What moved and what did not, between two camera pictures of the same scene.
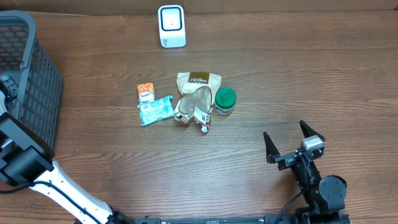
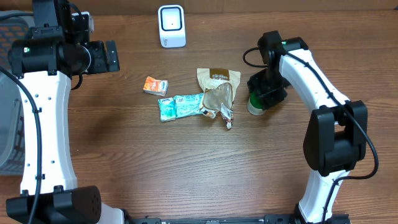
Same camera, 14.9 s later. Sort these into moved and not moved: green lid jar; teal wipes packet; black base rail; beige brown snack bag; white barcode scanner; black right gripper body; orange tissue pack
Moved: green lid jar; black right gripper body; orange tissue pack; beige brown snack bag; teal wipes packet
Not moved: white barcode scanner; black base rail
